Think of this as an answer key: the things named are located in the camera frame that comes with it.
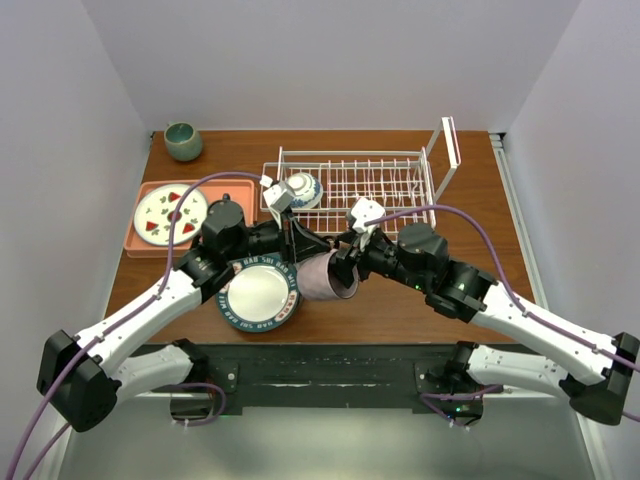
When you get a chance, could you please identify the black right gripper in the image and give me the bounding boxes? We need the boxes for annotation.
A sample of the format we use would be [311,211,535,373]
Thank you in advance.
[319,223,430,292]

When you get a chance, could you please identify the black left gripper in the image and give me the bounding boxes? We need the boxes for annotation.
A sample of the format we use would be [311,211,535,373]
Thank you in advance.
[226,206,331,269]

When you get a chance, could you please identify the purple mug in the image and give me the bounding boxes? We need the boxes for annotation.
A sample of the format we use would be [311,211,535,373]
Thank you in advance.
[295,250,359,301]

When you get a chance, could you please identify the blue floral ceramic bowl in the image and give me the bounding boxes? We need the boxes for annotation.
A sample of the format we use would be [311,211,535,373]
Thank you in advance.
[285,172,324,210]

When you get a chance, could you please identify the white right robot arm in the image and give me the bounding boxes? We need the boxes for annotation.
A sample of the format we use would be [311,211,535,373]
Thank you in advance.
[330,223,639,426]

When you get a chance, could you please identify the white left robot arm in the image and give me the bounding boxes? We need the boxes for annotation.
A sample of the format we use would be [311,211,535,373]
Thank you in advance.
[36,200,333,432]

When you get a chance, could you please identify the green rimmed white plate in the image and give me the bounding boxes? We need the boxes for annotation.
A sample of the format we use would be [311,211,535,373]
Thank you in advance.
[215,255,302,333]

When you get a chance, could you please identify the salmon pink tray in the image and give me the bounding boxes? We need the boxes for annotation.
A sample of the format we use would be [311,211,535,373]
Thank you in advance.
[124,178,257,258]

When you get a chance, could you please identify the watermelon pattern white plate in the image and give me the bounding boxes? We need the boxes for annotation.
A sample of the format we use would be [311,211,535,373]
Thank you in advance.
[133,183,208,247]

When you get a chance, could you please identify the green ceramic cup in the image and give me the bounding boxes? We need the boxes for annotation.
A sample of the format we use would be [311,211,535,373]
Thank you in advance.
[163,122,203,162]

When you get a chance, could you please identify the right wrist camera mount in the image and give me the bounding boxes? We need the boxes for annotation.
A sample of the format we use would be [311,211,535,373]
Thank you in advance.
[346,197,386,234]

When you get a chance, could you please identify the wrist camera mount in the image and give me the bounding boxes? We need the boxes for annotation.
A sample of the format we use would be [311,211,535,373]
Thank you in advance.
[346,197,386,234]
[260,175,295,214]

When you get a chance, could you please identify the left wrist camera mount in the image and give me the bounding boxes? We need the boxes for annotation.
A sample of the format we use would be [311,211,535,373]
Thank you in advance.
[260,175,295,214]

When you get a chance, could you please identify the white wire dish rack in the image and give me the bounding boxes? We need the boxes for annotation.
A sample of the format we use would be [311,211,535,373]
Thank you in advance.
[262,116,461,236]

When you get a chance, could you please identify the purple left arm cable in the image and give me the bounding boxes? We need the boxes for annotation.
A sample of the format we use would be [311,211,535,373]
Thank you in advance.
[0,171,266,480]

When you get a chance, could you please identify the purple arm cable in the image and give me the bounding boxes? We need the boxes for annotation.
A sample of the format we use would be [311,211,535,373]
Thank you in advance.
[369,203,640,429]
[0,171,266,480]

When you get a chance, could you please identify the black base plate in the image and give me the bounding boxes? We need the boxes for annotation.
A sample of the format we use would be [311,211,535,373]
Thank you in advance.
[149,343,504,416]

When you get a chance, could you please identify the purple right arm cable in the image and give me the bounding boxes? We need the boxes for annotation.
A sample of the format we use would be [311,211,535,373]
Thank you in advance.
[369,203,640,429]

